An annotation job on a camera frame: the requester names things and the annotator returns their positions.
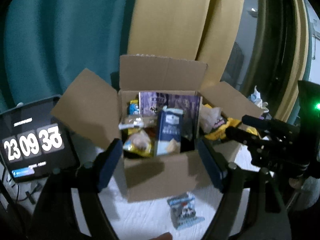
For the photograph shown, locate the dark blue snack box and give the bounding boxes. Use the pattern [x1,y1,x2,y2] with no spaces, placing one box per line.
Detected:
[155,106,183,156]

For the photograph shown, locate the tablet showing clock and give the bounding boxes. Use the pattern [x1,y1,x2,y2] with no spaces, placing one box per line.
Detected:
[1,96,80,183]

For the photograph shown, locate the yellow curtain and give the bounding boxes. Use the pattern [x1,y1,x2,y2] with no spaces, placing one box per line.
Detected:
[127,0,244,88]

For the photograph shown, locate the teal curtain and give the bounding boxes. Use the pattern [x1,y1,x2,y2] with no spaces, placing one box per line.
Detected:
[1,0,135,111]

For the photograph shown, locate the clear bag pale snacks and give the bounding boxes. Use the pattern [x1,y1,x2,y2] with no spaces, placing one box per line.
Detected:
[200,105,222,134]

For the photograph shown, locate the yellow black snack bag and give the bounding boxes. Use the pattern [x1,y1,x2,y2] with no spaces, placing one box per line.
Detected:
[204,112,242,141]

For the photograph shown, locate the orange snack bag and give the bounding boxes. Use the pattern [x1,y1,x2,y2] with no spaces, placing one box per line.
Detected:
[123,129,153,158]

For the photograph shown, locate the purple snack bag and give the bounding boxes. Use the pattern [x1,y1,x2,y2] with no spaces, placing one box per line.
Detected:
[138,92,202,141]

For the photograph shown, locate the white crumpled wrappers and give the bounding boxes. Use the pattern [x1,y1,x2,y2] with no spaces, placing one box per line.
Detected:
[248,86,269,113]

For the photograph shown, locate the clear bag brown snacks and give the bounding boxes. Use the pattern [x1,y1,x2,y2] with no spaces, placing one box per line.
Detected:
[118,114,157,130]

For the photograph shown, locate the small blue snack packet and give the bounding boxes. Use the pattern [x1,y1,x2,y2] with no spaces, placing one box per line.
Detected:
[167,192,205,230]

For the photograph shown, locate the blue cartoon snack bag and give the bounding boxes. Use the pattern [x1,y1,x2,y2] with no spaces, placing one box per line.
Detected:
[128,99,140,115]

